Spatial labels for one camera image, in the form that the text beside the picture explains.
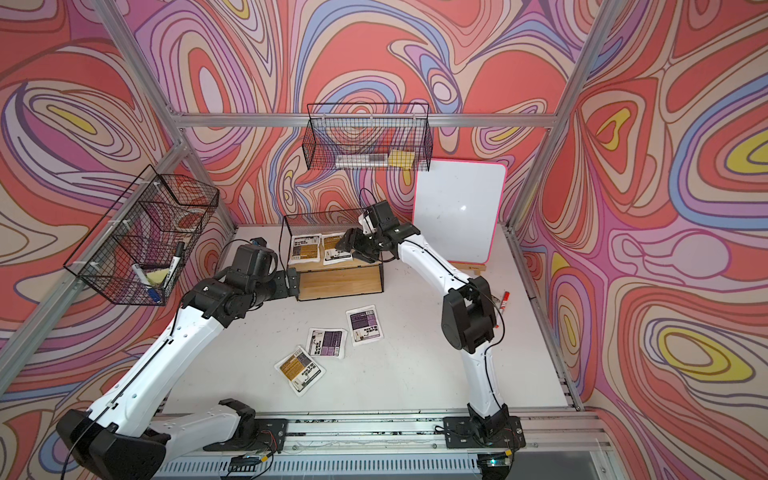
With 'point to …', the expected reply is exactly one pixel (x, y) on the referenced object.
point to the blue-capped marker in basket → (151, 289)
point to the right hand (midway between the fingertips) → (345, 256)
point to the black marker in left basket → (180, 245)
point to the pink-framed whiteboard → (458, 207)
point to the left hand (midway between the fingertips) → (285, 280)
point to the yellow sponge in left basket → (157, 277)
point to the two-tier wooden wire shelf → (350, 278)
